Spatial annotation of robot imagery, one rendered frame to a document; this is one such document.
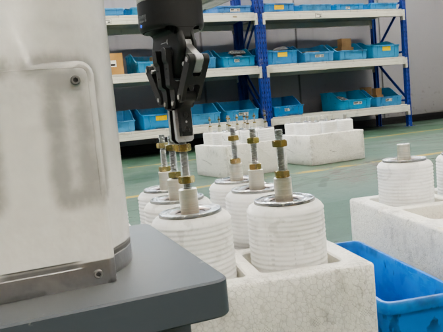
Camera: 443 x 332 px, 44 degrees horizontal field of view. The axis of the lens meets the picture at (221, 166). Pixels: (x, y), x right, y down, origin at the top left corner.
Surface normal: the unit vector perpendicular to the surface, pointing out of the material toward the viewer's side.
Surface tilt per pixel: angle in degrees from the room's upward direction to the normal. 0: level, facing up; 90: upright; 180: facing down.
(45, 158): 90
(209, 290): 90
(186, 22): 90
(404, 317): 92
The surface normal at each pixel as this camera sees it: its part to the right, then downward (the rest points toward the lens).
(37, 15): 0.55, 0.03
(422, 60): 0.36, 0.06
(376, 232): -0.98, 0.11
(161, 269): -0.09, -0.99
